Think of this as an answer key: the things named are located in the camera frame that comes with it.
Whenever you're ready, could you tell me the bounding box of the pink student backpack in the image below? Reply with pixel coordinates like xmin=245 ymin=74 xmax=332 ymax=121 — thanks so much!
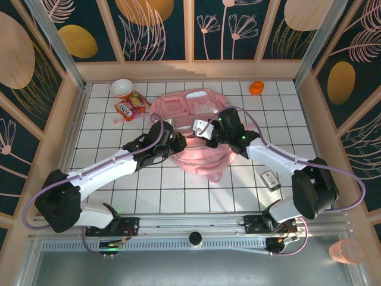
xmin=114 ymin=88 xmax=238 ymax=184

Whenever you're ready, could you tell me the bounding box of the red snack packet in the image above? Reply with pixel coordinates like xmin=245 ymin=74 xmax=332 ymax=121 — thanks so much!
xmin=114 ymin=91 xmax=151 ymax=122

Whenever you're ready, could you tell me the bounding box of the small orange cup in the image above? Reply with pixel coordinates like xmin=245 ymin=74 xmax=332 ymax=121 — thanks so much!
xmin=249 ymin=80 xmax=266 ymax=95

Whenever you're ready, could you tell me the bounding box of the white bowl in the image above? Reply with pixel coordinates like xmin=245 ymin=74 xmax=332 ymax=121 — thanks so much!
xmin=110 ymin=79 xmax=134 ymax=99

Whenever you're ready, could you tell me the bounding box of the black white card package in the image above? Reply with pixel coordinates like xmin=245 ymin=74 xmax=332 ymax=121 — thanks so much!
xmin=260 ymin=170 xmax=282 ymax=191

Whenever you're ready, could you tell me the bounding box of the black round knob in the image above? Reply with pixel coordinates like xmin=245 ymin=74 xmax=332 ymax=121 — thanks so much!
xmin=189 ymin=231 xmax=203 ymax=248

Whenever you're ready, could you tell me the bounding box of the small electronics board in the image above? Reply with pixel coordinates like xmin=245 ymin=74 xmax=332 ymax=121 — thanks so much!
xmin=99 ymin=240 xmax=123 ymax=250
xmin=266 ymin=237 xmax=300 ymax=254

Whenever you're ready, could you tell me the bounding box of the grey metal sheet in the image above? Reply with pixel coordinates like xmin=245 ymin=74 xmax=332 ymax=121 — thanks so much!
xmin=29 ymin=250 xmax=363 ymax=286

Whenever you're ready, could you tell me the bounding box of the translucent pink cylinder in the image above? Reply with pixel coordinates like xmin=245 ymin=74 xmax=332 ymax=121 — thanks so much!
xmin=329 ymin=238 xmax=366 ymax=265

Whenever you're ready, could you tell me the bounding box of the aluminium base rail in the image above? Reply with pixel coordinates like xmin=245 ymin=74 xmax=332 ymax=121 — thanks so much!
xmin=29 ymin=211 xmax=357 ymax=238

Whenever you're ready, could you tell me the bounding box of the slotted metal cable tray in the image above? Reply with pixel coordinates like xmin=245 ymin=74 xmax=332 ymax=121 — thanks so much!
xmin=41 ymin=238 xmax=268 ymax=254

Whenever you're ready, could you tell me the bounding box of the aluminium frame post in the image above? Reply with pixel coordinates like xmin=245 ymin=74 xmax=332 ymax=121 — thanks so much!
xmin=24 ymin=0 xmax=88 ymax=90
xmin=293 ymin=0 xmax=349 ymax=87

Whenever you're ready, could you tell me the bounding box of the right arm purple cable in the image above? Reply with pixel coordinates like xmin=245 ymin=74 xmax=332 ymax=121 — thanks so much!
xmin=198 ymin=106 xmax=367 ymax=257

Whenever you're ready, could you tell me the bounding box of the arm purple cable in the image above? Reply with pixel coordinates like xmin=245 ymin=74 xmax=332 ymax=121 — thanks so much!
xmin=22 ymin=114 xmax=167 ymax=257
xmin=198 ymin=106 xmax=367 ymax=257

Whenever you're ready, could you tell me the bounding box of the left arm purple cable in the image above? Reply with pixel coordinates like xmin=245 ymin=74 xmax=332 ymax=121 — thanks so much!
xmin=22 ymin=114 xmax=167 ymax=257

